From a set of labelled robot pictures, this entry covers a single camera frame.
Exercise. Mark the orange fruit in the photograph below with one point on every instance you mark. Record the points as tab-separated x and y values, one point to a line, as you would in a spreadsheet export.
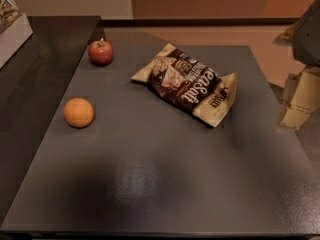
78	112

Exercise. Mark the red apple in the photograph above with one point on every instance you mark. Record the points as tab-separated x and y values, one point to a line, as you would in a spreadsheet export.
100	52

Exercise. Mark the brown sea salt chip bag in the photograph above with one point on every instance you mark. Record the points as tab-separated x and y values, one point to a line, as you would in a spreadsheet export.
189	85

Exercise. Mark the white snack box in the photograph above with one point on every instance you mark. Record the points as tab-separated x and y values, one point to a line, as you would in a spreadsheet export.
15	29

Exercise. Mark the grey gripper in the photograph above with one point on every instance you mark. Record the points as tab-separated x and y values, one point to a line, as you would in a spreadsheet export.
308	37

